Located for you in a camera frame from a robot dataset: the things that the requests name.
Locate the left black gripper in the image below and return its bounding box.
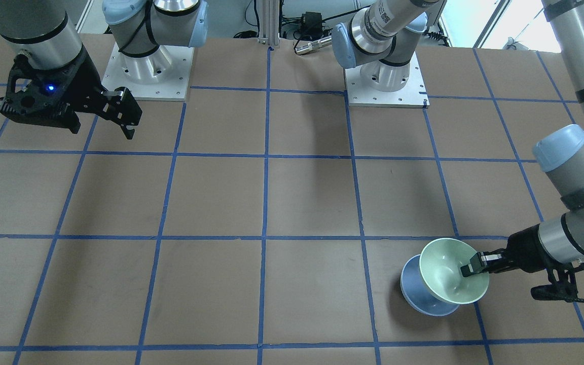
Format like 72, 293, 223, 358
460, 224, 555, 278

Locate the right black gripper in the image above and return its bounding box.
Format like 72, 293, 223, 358
29, 46, 143, 139

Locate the green bowl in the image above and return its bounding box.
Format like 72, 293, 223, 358
419, 238, 490, 305

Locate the blue bowl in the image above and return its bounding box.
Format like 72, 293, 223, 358
399, 254, 460, 317

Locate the silver metal cylinder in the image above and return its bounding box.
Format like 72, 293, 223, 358
294, 35, 332, 56

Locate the black adapter behind table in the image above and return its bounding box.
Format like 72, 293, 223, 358
299, 11, 323, 40

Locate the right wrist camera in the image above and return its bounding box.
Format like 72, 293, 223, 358
0, 49, 68, 128

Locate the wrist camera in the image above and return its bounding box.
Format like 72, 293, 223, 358
530, 261, 584, 303
0, 49, 68, 128

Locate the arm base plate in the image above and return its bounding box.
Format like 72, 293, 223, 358
102, 44, 196, 102
344, 53, 430, 108

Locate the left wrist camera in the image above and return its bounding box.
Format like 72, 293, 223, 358
530, 261, 584, 303

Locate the aluminium frame post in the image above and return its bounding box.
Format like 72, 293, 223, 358
253, 1, 282, 50

